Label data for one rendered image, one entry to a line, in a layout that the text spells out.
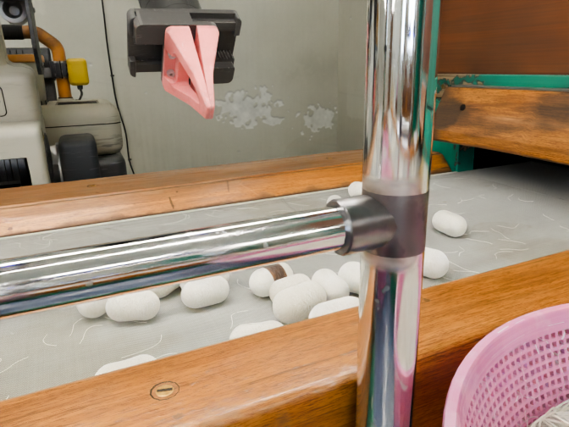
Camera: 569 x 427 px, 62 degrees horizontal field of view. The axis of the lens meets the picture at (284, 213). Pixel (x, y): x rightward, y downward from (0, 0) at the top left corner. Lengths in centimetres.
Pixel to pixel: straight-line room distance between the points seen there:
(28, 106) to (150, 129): 148
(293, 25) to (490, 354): 245
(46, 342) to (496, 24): 61
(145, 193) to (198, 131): 193
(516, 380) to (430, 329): 5
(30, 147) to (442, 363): 82
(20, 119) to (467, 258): 80
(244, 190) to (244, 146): 198
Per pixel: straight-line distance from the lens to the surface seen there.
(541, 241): 47
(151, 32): 45
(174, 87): 46
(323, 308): 28
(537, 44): 66
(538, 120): 57
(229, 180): 57
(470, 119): 63
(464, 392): 21
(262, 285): 32
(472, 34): 72
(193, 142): 247
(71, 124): 124
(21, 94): 98
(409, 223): 16
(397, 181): 16
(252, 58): 253
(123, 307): 31
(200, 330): 30
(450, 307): 28
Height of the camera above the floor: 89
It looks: 17 degrees down
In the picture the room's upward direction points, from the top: 1 degrees counter-clockwise
